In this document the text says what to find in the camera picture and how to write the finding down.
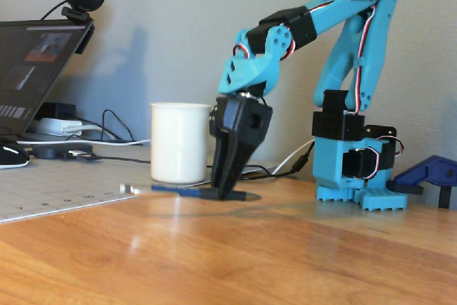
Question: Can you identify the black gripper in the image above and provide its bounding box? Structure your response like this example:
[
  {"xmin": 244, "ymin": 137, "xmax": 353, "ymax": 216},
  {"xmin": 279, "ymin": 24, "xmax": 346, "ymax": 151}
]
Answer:
[{"xmin": 209, "ymin": 96, "xmax": 274, "ymax": 200}]

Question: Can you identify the blue pen with silver tip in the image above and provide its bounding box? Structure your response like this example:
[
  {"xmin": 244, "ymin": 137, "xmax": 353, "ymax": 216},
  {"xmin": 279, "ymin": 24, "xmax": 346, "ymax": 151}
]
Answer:
[{"xmin": 119, "ymin": 183, "xmax": 248, "ymax": 201}]

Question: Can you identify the cream ceramic mug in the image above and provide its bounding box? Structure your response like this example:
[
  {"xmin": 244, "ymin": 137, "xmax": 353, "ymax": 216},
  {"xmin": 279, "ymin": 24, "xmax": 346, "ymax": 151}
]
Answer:
[{"xmin": 149, "ymin": 102, "xmax": 218, "ymax": 184}]

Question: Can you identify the white power adapter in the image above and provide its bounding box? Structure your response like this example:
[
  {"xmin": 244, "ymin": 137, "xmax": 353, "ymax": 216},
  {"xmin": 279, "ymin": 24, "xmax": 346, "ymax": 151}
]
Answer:
[{"xmin": 34, "ymin": 116, "xmax": 84, "ymax": 137}]

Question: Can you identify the black power brick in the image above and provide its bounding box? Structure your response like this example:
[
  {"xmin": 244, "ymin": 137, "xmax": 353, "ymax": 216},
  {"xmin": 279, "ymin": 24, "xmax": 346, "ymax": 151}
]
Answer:
[{"xmin": 40, "ymin": 101, "xmax": 78, "ymax": 121}]

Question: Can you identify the grey grid cutting mat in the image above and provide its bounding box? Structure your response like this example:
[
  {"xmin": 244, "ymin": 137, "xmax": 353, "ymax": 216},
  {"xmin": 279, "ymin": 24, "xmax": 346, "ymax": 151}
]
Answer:
[{"xmin": 0, "ymin": 143, "xmax": 215, "ymax": 224}]

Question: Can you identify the dark blue table clamp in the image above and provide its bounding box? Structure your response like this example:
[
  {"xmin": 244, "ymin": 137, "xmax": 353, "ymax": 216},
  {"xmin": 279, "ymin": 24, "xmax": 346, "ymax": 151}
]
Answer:
[{"xmin": 387, "ymin": 154, "xmax": 457, "ymax": 209}]

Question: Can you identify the black computer mouse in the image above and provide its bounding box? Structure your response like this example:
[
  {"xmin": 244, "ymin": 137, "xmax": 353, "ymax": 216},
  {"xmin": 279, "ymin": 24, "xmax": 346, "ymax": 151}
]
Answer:
[{"xmin": 0, "ymin": 136, "xmax": 31, "ymax": 171}]

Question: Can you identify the laptop screen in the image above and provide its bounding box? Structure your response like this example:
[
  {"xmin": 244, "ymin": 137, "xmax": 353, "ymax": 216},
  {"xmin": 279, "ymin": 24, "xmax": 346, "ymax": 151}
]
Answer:
[{"xmin": 0, "ymin": 19, "xmax": 94, "ymax": 141}]

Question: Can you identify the white usb cable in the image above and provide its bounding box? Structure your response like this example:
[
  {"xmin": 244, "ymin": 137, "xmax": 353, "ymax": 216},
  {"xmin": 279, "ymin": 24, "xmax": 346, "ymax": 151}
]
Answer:
[{"xmin": 271, "ymin": 139, "xmax": 316, "ymax": 176}]

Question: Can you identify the black cable with ferrite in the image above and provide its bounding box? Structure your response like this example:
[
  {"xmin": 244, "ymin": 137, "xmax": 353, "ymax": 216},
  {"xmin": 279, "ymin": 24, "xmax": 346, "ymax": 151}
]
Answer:
[{"xmin": 237, "ymin": 142, "xmax": 317, "ymax": 181}]

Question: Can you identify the red white gripper servo wire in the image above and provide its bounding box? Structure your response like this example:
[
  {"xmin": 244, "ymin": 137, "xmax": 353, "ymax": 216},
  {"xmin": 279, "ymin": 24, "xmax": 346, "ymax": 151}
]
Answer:
[{"xmin": 233, "ymin": 43, "xmax": 251, "ymax": 60}]

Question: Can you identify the red white arm servo wire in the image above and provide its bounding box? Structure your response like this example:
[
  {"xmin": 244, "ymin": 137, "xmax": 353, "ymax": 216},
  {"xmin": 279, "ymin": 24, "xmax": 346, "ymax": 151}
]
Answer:
[{"xmin": 309, "ymin": 0, "xmax": 385, "ymax": 115}]

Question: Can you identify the black usb hub with cable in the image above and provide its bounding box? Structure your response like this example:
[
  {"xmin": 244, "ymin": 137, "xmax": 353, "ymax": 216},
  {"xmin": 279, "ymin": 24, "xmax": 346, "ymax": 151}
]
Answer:
[{"xmin": 31, "ymin": 142, "xmax": 153, "ymax": 165}]

